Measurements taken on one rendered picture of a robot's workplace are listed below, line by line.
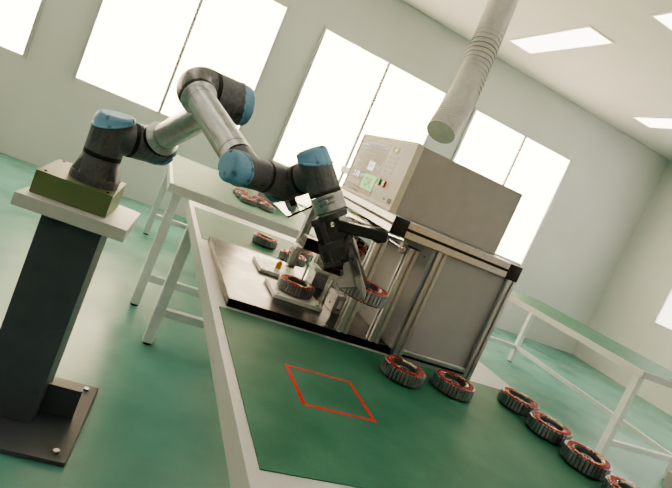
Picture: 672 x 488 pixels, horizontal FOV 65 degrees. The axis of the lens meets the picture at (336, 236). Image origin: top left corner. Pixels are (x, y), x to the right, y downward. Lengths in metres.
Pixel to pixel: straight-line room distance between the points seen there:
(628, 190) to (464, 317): 7.58
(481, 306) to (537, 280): 6.77
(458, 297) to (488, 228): 0.24
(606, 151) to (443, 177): 7.15
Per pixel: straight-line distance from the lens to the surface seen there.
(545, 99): 7.85
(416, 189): 1.51
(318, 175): 1.18
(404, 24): 6.81
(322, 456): 0.88
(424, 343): 1.55
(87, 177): 1.79
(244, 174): 1.15
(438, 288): 1.50
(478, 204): 1.62
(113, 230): 1.72
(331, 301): 1.61
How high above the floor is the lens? 1.16
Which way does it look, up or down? 6 degrees down
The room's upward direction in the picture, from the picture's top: 23 degrees clockwise
